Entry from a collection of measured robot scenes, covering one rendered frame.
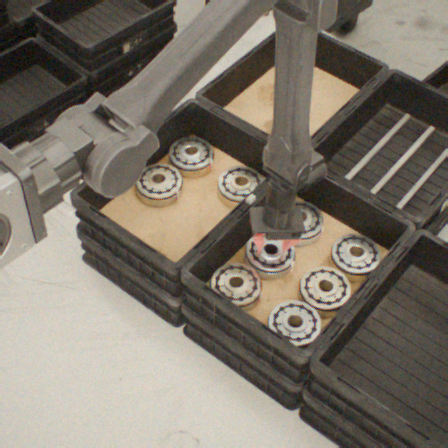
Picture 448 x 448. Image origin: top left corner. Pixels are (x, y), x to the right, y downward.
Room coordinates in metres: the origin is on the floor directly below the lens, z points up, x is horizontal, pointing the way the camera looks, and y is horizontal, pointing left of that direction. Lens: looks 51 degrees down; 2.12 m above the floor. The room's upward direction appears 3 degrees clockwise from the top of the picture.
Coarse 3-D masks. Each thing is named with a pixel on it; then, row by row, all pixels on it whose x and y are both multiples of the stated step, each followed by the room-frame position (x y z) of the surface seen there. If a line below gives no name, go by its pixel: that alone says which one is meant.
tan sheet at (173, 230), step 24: (216, 168) 1.22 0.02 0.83; (192, 192) 1.14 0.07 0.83; (216, 192) 1.15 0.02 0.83; (120, 216) 1.06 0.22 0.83; (144, 216) 1.07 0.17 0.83; (168, 216) 1.07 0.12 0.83; (192, 216) 1.07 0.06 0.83; (216, 216) 1.08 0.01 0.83; (144, 240) 1.00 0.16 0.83; (168, 240) 1.00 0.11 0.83; (192, 240) 1.01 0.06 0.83
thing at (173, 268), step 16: (176, 112) 1.29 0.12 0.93; (208, 112) 1.30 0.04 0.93; (160, 128) 1.24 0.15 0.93; (240, 128) 1.25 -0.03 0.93; (256, 192) 1.06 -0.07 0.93; (80, 208) 1.01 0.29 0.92; (240, 208) 1.02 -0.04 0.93; (112, 224) 0.96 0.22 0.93; (224, 224) 0.97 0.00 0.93; (128, 240) 0.93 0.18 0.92; (208, 240) 0.93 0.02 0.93; (144, 256) 0.90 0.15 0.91; (160, 256) 0.89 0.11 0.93; (192, 256) 0.89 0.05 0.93; (176, 272) 0.86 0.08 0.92
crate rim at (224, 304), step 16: (352, 192) 1.08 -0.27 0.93; (384, 208) 1.04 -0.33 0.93; (400, 240) 0.96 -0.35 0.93; (384, 256) 0.91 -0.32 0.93; (192, 288) 0.83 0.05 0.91; (208, 288) 0.82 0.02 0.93; (224, 304) 0.79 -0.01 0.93; (352, 304) 0.80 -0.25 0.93; (240, 320) 0.76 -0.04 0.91; (256, 320) 0.75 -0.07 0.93; (336, 320) 0.76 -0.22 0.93; (272, 336) 0.72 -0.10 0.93; (320, 336) 0.73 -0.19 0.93; (288, 352) 0.70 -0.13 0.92; (304, 352) 0.69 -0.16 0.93
